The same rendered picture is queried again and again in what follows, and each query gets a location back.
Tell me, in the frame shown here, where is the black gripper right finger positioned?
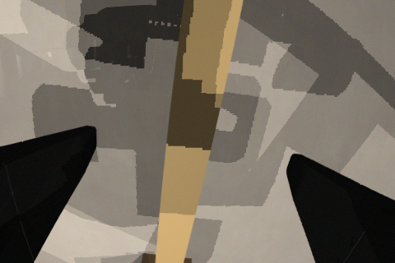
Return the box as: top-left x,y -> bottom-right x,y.
286,154 -> 395,263

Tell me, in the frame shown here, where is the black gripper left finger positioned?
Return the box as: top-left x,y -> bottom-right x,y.
0,125 -> 96,263

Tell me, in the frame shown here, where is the long wooden rail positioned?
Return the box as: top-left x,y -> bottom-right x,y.
155,0 -> 243,263

